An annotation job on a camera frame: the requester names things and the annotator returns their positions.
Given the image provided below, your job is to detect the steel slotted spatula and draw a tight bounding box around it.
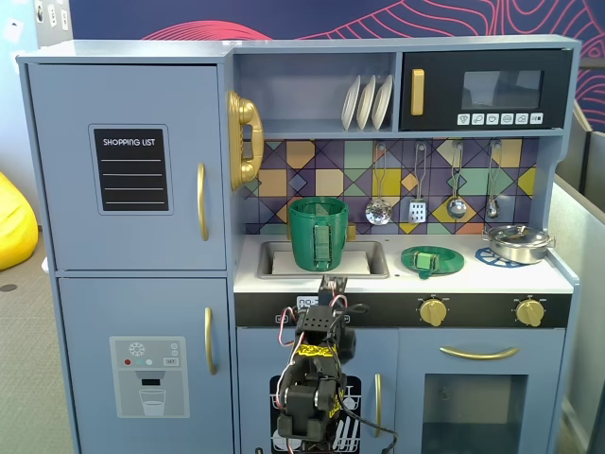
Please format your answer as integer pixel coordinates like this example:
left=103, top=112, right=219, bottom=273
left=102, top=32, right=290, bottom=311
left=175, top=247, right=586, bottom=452
left=407, top=143, right=429, bottom=224

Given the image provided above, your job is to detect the blue fridge door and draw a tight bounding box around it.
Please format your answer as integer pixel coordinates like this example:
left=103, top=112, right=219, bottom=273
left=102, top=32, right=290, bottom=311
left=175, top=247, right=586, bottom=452
left=26, top=63, right=229, bottom=271

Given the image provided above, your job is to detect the yellow patterned tape band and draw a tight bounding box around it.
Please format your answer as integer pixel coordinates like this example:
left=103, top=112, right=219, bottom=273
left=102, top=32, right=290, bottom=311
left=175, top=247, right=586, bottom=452
left=296, top=344, right=337, bottom=359

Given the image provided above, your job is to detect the gold toy telephone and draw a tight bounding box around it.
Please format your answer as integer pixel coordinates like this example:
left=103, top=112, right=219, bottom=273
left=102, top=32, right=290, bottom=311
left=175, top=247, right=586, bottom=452
left=226, top=89, right=265, bottom=192

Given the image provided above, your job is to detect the blue oven door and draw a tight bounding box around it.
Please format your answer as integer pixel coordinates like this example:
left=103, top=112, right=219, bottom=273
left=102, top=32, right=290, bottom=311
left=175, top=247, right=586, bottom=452
left=398, top=328, right=567, bottom=454

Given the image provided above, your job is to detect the steel slotted skimmer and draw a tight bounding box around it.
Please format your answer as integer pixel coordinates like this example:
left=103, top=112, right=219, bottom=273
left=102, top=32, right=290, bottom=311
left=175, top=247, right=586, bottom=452
left=364, top=144, right=394, bottom=226

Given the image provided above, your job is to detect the grey office partition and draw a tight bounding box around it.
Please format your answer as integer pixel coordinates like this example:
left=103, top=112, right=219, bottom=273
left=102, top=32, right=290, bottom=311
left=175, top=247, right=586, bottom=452
left=547, top=169, right=605, bottom=454

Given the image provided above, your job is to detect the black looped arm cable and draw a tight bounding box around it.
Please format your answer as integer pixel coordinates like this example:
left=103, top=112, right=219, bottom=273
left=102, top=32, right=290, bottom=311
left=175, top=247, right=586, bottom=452
left=337, top=302, right=371, bottom=319

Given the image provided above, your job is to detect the yellow bean bag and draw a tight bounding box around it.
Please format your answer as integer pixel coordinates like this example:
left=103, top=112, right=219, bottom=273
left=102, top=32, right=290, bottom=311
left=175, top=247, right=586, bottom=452
left=0, top=170, right=39, bottom=271

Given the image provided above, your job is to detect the blue dishwasher door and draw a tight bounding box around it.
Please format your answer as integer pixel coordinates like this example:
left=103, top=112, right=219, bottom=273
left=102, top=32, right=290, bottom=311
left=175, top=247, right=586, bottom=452
left=235, top=327, right=400, bottom=454

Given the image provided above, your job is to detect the red white black servo wire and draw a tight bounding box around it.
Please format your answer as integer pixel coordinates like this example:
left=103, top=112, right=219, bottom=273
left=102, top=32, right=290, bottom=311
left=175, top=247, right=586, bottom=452
left=277, top=306, right=303, bottom=347

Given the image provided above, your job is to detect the green 3D-printed container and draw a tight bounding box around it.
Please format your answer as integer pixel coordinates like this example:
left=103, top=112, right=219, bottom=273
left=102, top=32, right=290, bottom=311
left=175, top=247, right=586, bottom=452
left=287, top=197, right=350, bottom=273

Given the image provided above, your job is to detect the grey ice dispenser sticker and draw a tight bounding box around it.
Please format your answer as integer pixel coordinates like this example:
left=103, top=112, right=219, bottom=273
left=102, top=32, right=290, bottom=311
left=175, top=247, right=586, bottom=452
left=109, top=335, right=191, bottom=419

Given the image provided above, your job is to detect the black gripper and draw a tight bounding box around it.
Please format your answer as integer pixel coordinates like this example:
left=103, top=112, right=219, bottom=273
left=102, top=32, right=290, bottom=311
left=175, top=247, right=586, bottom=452
left=319, top=274, right=350, bottom=309

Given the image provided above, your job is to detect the steel cooking pot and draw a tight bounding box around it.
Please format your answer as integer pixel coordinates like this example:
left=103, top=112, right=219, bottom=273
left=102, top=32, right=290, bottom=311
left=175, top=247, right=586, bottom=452
left=481, top=223, right=558, bottom=265

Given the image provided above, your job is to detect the gold oven handle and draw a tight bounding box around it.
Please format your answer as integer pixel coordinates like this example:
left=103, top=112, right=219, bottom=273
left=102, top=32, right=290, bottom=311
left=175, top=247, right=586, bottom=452
left=439, top=345, right=521, bottom=361

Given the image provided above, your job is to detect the grey toy sink basin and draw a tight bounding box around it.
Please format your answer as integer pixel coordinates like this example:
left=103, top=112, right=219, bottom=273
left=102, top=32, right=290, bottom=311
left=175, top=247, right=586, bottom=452
left=257, top=239, right=391, bottom=280

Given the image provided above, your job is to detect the black dishwasher sticker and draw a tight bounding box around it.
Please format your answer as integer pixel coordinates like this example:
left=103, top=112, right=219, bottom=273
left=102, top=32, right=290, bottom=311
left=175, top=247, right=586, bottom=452
left=268, top=375, right=363, bottom=454

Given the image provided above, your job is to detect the white paper with face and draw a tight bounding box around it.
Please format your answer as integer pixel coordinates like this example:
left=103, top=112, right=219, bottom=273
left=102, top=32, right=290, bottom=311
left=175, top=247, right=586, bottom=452
left=2, top=18, right=25, bottom=42

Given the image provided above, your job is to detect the green lid with cube handle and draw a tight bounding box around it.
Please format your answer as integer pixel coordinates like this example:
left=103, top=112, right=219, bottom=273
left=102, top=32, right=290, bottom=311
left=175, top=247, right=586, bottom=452
left=400, top=245, right=465, bottom=280

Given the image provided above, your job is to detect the blue toy kitchen unit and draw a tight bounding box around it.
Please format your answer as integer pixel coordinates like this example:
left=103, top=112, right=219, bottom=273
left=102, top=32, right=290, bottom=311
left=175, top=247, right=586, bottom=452
left=16, top=33, right=583, bottom=454

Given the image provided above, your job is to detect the gold dishwasher handle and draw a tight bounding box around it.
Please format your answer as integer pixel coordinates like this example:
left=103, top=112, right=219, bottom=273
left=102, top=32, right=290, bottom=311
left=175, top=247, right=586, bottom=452
left=372, top=373, right=383, bottom=439

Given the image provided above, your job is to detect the gold microwave handle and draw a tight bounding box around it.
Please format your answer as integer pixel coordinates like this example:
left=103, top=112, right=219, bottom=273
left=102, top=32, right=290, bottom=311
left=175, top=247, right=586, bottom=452
left=409, top=68, right=425, bottom=116

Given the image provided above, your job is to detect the steel pot lid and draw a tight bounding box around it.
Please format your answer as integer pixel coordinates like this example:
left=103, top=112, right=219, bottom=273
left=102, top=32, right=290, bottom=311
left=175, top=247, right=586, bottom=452
left=487, top=224, right=549, bottom=244

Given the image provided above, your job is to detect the black shopping list chalkboard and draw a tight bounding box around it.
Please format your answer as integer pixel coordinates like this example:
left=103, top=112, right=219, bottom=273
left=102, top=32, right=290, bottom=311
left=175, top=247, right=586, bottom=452
left=88, top=123, right=175, bottom=216

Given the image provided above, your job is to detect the gold curved fridge handle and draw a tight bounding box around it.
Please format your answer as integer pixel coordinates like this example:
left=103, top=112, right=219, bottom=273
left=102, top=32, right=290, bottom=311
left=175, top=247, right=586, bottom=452
left=196, top=162, right=210, bottom=242

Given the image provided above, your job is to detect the white toy plate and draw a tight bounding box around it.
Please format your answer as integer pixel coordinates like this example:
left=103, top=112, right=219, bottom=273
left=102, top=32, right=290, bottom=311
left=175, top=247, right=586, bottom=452
left=340, top=74, right=363, bottom=132
left=355, top=74, right=378, bottom=132
left=371, top=74, right=394, bottom=131

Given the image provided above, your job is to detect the black cable at arm base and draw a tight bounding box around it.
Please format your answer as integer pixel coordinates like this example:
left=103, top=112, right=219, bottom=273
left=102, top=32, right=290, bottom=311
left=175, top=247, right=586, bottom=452
left=344, top=410, right=401, bottom=454

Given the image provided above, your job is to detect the black stove control panel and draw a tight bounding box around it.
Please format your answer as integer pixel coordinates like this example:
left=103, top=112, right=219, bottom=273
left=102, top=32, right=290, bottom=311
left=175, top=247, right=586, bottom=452
left=234, top=292, right=573, bottom=328

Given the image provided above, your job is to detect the dark cubicle panel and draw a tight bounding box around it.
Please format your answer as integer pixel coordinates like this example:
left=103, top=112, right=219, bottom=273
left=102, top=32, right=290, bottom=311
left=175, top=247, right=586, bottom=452
left=571, top=101, right=605, bottom=200

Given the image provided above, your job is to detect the blue freezer door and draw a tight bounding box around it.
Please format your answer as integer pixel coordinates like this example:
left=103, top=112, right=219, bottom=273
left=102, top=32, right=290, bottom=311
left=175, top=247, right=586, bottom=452
left=57, top=276, right=235, bottom=454

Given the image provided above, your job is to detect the small steel spoon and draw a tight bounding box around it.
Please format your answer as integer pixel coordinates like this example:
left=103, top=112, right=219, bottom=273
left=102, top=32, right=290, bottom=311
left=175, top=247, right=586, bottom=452
left=485, top=140, right=503, bottom=219

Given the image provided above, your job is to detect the gold stove knob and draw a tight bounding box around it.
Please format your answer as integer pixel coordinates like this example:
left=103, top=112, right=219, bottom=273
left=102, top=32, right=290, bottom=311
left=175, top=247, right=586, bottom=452
left=513, top=296, right=547, bottom=327
left=418, top=296, right=449, bottom=327

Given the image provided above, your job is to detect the steel ladle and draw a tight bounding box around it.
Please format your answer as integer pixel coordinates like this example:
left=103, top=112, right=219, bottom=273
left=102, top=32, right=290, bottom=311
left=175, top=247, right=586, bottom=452
left=445, top=141, right=469, bottom=220

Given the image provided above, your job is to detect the gold curved freezer handle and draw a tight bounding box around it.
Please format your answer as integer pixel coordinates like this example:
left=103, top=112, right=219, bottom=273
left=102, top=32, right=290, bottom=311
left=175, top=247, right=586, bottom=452
left=203, top=306, right=218, bottom=376

